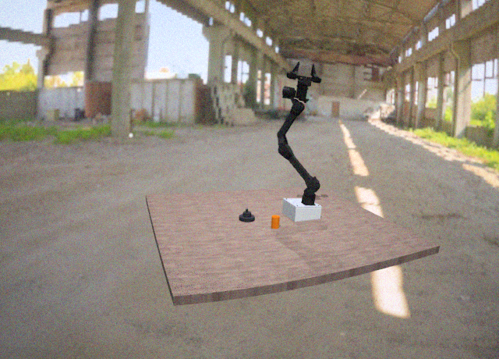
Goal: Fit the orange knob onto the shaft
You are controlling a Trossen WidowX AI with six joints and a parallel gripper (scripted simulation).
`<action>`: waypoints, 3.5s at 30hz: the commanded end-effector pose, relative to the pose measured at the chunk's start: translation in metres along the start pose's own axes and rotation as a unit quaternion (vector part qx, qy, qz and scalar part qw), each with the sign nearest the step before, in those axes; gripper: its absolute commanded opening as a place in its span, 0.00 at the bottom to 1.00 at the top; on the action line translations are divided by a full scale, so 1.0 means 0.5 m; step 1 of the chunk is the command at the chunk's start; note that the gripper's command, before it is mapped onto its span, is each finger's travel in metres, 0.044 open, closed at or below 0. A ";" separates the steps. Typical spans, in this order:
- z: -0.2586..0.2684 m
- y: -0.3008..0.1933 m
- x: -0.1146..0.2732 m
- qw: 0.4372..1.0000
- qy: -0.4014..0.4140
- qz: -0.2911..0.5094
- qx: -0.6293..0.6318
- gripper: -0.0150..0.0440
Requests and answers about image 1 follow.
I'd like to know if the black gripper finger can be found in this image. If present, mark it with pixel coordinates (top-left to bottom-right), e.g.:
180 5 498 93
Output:
310 64 318 77
290 62 299 74

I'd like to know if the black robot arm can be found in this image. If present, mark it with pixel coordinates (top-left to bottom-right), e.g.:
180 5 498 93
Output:
278 78 320 206

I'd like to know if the orange knob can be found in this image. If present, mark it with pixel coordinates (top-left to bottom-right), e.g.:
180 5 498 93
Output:
271 215 280 229

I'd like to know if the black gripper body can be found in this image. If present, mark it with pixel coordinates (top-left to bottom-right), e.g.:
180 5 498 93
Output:
287 73 321 91

